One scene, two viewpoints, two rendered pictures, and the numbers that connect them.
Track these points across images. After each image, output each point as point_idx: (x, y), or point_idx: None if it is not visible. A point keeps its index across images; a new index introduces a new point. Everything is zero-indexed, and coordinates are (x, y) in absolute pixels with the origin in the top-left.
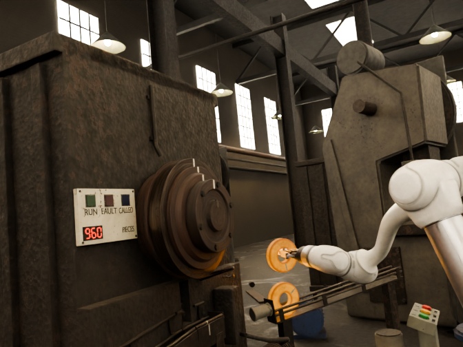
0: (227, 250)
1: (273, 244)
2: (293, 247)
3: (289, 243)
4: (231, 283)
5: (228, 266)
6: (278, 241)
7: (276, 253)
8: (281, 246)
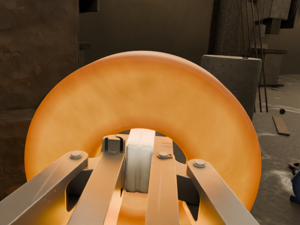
0: (70, 68)
1: (56, 87)
2: (236, 141)
3: (199, 103)
4: (21, 173)
5: (13, 120)
6: (106, 70)
7: (80, 149)
8: (126, 115)
